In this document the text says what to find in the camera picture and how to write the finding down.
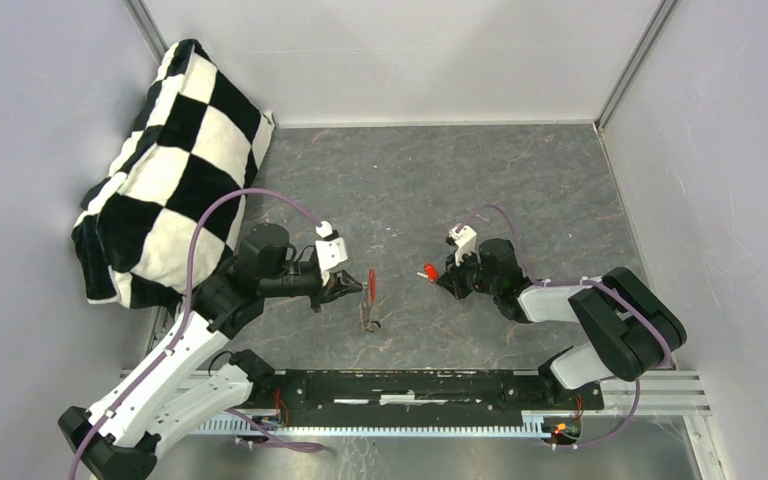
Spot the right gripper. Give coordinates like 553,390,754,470
435,246,500,300

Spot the key with red tag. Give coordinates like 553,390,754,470
418,263,440,284

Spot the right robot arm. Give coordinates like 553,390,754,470
426,238,687,408

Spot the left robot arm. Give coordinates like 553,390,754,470
58,223,362,479

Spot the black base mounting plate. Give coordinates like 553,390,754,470
242,370,605,428

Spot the black white checkered blanket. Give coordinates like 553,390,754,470
71,39,275,309

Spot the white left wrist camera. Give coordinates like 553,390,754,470
314,221,349,272

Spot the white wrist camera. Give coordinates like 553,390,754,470
447,224,477,266
314,221,349,272

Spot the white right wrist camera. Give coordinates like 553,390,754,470
447,224,477,266

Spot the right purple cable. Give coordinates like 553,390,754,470
453,203,673,450

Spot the purple cable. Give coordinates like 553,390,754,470
453,203,673,450
67,188,329,480

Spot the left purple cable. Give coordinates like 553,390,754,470
67,188,329,480

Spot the white toothed cable duct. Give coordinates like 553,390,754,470
192,413,550,440

